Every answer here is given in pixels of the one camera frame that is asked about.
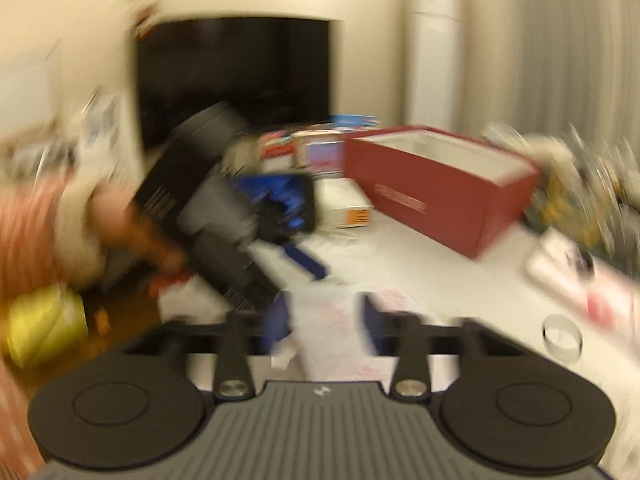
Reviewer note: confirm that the white tower air conditioner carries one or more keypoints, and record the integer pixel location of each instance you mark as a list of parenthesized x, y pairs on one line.
[(432, 60)]

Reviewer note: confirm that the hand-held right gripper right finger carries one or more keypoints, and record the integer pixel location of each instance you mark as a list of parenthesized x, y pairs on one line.
[(370, 320)]

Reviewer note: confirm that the white sheer curtain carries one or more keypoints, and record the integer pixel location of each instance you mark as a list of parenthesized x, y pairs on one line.
[(550, 50)]

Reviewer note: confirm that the white orange power cube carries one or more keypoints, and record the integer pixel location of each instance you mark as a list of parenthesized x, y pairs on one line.
[(345, 205)]

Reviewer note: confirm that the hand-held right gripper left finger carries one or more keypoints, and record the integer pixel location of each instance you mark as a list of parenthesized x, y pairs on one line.
[(277, 320)]

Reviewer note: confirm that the black television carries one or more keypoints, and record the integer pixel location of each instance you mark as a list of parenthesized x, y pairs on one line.
[(225, 70)]

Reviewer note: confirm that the person's left hand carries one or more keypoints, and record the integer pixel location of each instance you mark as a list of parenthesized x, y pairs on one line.
[(140, 240)]

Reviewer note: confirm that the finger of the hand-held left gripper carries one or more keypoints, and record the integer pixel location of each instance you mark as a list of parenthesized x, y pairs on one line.
[(305, 261)]

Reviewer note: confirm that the smartphone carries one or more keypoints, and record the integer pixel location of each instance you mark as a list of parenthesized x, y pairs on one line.
[(290, 200)]

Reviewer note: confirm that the red cardboard box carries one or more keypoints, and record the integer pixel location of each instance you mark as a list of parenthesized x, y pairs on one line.
[(425, 195)]

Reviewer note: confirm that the yellow bag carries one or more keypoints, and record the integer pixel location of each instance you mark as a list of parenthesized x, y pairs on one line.
[(45, 325)]

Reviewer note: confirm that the person's orange dotted robe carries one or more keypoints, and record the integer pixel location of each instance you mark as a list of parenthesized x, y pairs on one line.
[(15, 420)]

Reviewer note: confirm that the black rubber band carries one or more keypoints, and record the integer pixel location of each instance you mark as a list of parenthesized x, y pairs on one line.
[(544, 332)]

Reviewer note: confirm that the white pink-printed shopping bag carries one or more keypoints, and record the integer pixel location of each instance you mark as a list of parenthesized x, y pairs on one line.
[(330, 330)]

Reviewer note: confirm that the large white pink folded bag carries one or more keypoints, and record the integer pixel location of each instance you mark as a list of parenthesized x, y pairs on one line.
[(555, 265)]

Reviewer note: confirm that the red white small box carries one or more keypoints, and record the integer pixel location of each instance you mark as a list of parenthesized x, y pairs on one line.
[(275, 152)]

